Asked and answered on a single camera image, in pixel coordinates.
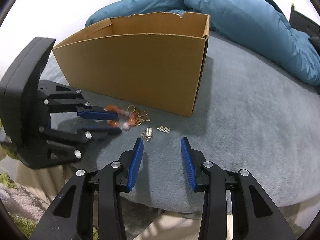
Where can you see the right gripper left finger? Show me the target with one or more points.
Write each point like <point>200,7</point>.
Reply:
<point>70,215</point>

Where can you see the gold charm cluster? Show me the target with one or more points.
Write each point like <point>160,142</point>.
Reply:
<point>137,117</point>

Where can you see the blue duvet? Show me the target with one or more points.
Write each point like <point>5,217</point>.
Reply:
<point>258,25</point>

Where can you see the grey fleece bed blanket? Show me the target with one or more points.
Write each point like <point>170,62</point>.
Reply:
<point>249,114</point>

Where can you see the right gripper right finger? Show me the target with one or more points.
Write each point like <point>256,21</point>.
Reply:
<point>255,216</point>

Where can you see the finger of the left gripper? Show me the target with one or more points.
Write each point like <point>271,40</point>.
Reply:
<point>96,113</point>
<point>100,133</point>

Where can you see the black headboard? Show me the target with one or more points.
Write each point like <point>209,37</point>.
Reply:
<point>303,23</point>

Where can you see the brown cardboard box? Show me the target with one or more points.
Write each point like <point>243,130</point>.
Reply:
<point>155,60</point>

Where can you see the green shaggy rug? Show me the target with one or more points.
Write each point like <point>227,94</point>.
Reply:
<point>28,195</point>

